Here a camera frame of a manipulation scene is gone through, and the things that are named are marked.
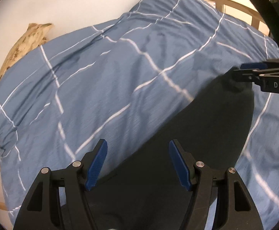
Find wooden bed frame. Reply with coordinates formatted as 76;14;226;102
0;0;273;211

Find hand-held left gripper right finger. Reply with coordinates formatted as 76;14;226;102
169;139;264;230

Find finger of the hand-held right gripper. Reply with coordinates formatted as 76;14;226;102
233;59;279;92

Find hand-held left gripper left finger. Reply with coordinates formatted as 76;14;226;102
13;139;108;230

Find dark pants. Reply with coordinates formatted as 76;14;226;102
61;73;255;230

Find beige patterned pillow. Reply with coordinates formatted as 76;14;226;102
0;23;52;89

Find blue checked duvet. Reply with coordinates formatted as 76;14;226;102
0;0;279;224

